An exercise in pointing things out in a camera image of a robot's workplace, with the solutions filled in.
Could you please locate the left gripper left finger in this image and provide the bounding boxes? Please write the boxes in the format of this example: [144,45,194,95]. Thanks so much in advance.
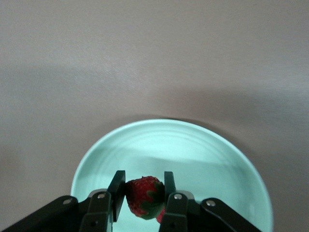
[2,171,126,232]

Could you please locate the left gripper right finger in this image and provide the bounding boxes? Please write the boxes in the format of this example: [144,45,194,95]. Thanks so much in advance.
[159,172,263,232]

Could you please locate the red strawberry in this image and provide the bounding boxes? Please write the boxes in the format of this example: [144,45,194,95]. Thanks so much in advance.
[125,175,166,220]
[155,207,167,224]

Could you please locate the pale green plate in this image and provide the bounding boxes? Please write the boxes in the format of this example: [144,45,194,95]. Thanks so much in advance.
[70,118,273,232]

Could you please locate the brown table cover mat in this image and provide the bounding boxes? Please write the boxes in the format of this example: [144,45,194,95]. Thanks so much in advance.
[0,0,309,232]

